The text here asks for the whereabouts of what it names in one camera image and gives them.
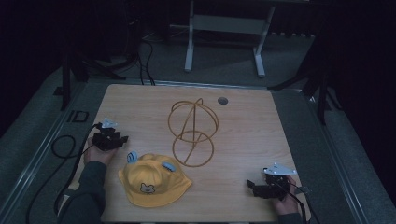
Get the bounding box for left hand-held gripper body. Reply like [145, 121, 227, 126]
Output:
[92, 117, 123, 152]

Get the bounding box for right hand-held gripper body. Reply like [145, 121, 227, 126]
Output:
[262, 161, 298, 202]

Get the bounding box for person's left hand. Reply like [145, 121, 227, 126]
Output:
[83, 137, 118, 166]

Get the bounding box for person's right hand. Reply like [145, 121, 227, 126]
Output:
[272, 175, 301, 217]

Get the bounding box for yellow bucket hat with ears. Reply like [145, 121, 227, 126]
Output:
[118, 150, 193, 209]

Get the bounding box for black metal stand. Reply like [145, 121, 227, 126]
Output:
[53, 46, 139, 112]
[268, 36, 344, 126]

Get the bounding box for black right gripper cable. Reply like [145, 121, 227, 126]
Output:
[271, 180, 321, 224]

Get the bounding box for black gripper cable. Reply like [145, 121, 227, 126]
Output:
[25, 122, 103, 224]
[271, 180, 321, 224]

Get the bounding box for black looped cable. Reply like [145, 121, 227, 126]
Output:
[50, 134, 78, 160]

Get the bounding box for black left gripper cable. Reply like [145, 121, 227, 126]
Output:
[25, 122, 103, 224]

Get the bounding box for golden wire hat stand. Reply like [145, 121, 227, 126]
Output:
[167, 97, 219, 168]

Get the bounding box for black hanging cables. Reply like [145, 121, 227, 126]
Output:
[124, 0, 157, 87]

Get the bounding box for white metal table frame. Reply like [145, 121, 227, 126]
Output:
[169, 0, 276, 78]

